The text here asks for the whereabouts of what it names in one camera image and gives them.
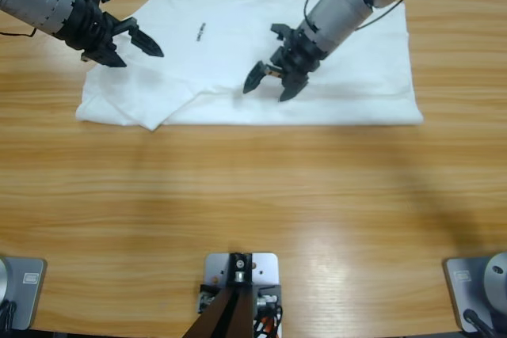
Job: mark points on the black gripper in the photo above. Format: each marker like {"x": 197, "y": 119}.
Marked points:
{"x": 301, "y": 55}
{"x": 89, "y": 31}

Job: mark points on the white t-shirt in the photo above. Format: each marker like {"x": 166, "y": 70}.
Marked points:
{"x": 356, "y": 77}

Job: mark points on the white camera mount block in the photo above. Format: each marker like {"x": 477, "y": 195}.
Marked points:
{"x": 265, "y": 270}

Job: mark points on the dark camera post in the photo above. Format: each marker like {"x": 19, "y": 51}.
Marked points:
{"x": 233, "y": 306}

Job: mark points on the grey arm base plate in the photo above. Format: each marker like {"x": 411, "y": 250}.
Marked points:
{"x": 27, "y": 302}
{"x": 455, "y": 298}

